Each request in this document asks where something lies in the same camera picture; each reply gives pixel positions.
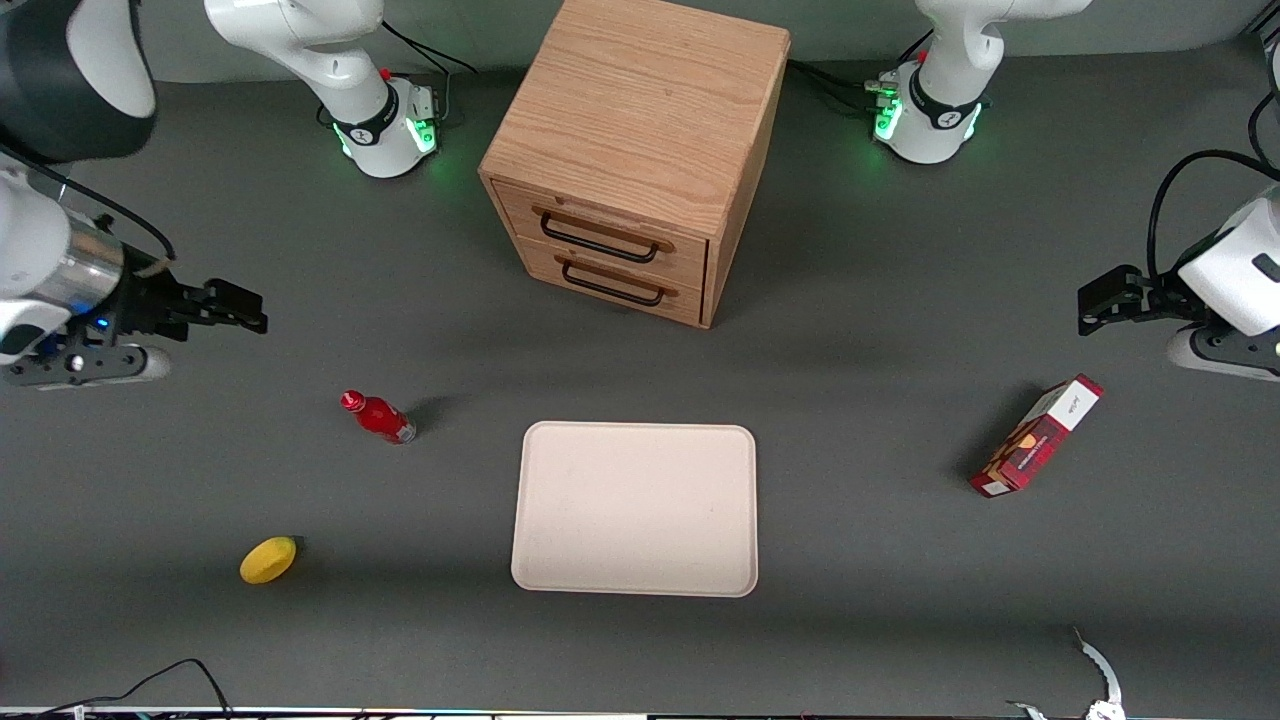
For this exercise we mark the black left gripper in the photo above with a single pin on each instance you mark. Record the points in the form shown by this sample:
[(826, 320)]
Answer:
[(1148, 297)]

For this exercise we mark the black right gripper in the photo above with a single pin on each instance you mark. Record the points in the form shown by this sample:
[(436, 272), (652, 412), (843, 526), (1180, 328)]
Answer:
[(143, 303)]

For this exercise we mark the red coke bottle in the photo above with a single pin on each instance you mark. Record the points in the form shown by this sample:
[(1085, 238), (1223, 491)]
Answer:
[(380, 417)]

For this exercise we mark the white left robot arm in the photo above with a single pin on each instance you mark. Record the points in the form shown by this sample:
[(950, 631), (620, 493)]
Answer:
[(945, 90)]

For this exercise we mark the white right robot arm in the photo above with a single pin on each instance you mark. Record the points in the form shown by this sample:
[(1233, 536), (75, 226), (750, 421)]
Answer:
[(330, 70)]

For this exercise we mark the beige rectangular tray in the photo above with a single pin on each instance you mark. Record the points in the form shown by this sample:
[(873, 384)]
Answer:
[(635, 510)]

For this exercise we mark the red cookie box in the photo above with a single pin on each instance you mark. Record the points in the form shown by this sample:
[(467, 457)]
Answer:
[(1035, 440)]

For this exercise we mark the yellow lemon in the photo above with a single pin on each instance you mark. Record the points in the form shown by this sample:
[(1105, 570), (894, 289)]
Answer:
[(268, 560)]

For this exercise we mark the white curved plastic strip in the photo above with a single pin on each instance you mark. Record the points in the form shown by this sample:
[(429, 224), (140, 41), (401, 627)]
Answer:
[(1110, 680)]

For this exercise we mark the wooden drawer front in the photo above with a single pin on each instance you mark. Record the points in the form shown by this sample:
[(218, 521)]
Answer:
[(690, 305), (690, 262)]

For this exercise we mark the wooden drawer cabinet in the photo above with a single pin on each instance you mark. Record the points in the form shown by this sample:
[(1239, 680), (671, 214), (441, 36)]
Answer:
[(640, 100)]

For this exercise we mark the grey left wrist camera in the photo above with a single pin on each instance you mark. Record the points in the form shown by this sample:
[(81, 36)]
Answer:
[(1225, 352)]

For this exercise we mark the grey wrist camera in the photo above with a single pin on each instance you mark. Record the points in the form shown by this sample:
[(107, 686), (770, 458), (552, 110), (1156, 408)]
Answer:
[(90, 365), (1225, 352)]

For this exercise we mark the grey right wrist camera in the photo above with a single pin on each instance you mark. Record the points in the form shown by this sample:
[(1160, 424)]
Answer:
[(90, 365)]

